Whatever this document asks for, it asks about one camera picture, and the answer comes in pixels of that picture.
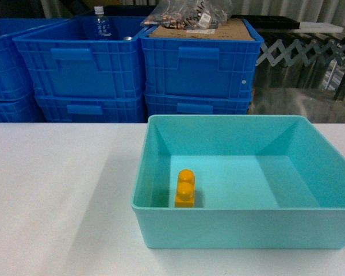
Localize light teal plastic box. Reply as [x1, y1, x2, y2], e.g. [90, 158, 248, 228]
[131, 115, 345, 249]

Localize yellow toy block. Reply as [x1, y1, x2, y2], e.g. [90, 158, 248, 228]
[174, 168, 195, 208]

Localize blue crate lower right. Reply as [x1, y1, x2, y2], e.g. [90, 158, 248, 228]
[144, 93, 252, 116]

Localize blue crate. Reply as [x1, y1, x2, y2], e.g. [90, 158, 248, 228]
[0, 94, 46, 123]
[35, 95, 146, 123]
[144, 93, 252, 116]
[0, 18, 64, 102]
[13, 16, 145, 99]
[141, 18, 264, 101]

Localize blue crate upper right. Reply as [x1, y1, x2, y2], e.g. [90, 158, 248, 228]
[141, 18, 264, 101]

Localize blue crate lower middle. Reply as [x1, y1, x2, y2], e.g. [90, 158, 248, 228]
[35, 95, 146, 123]

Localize clear bag of parts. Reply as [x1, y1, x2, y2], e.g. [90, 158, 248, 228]
[141, 1, 235, 30]

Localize brown cardboard sheet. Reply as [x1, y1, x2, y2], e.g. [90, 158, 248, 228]
[148, 18, 254, 41]

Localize clear water bottle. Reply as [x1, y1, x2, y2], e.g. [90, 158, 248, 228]
[93, 6, 113, 41]

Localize blue crate upper middle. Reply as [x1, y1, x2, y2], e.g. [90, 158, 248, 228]
[13, 16, 145, 99]

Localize black tray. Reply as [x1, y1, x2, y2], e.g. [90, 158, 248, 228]
[231, 14, 300, 29]

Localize blue crate lower left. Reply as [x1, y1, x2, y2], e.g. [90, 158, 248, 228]
[0, 94, 46, 123]

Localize grey expandable roller conveyor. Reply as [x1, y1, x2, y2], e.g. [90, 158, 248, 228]
[254, 32, 345, 89]

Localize blue crate upper left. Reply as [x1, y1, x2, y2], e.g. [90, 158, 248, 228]
[0, 18, 64, 102]

